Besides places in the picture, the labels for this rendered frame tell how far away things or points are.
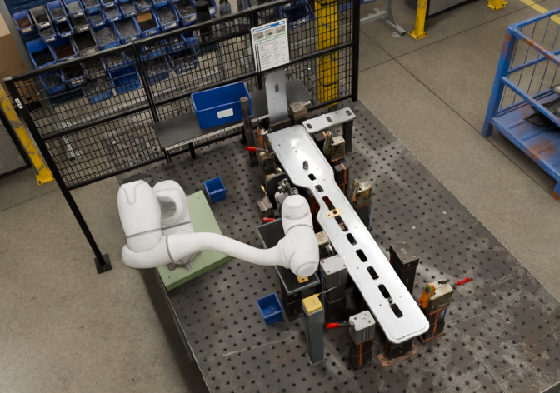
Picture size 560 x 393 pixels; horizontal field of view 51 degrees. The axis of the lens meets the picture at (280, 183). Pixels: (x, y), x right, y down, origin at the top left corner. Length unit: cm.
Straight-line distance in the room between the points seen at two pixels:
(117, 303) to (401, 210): 188
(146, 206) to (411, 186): 168
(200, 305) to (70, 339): 120
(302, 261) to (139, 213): 61
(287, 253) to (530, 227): 251
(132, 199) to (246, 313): 98
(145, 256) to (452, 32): 427
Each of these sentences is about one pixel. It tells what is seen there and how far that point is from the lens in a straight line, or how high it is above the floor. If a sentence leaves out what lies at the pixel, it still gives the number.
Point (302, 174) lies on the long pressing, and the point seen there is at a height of 100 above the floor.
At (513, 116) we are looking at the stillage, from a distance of 473.
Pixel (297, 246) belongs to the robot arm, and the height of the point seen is 157.
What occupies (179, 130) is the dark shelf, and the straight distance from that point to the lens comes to 330.
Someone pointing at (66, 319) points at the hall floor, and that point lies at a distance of 400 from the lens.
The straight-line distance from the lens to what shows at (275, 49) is 336.
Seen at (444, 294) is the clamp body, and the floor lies 106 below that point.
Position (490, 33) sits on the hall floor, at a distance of 588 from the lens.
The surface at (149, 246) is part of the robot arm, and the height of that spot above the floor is 151.
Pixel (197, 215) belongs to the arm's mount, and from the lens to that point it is 300.
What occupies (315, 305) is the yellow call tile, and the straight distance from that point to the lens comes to 234.
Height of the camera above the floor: 317
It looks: 47 degrees down
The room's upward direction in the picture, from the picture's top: 6 degrees counter-clockwise
